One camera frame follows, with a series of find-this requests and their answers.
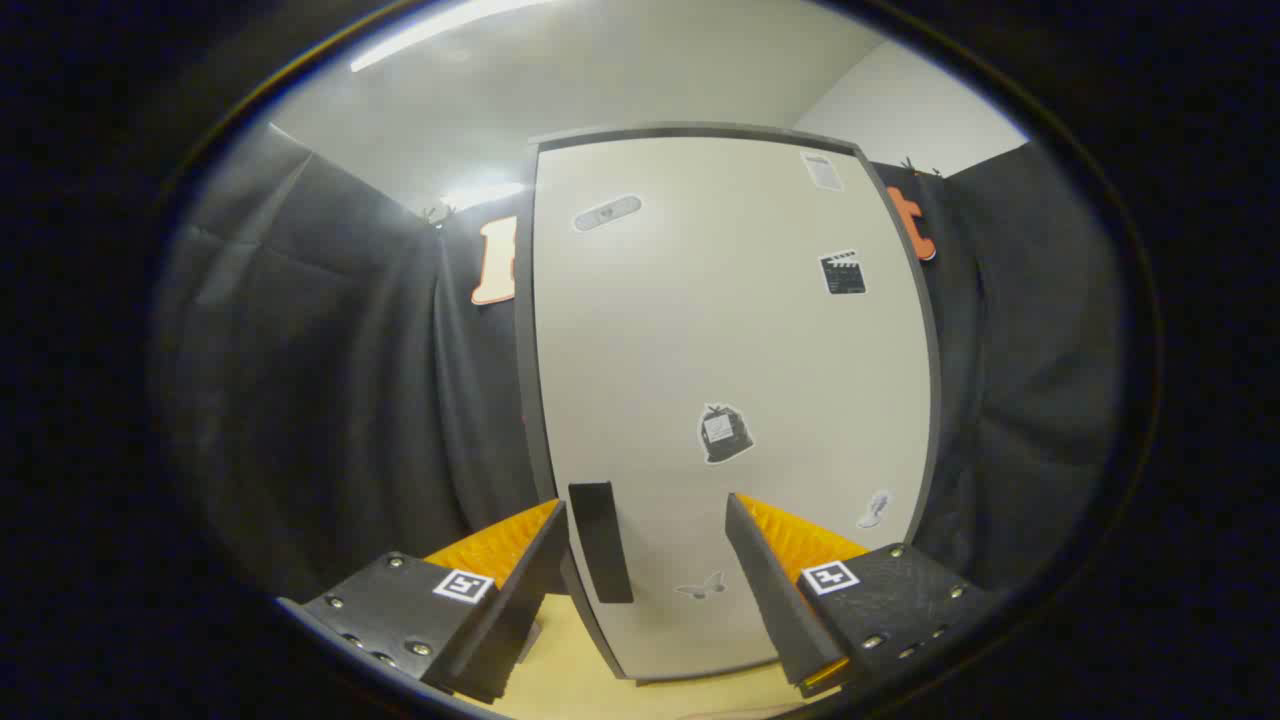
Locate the dark grey shoe cabinet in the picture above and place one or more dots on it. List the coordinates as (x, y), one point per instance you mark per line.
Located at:
(700, 130)

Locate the ceiling light strip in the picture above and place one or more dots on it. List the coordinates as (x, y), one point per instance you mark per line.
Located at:
(440, 28)

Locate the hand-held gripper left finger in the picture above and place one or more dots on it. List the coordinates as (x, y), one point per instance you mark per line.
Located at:
(525, 590)

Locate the black backdrop cloth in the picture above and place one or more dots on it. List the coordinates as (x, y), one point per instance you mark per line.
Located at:
(320, 380)

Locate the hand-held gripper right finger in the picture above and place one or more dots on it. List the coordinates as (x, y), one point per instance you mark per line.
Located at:
(770, 590)

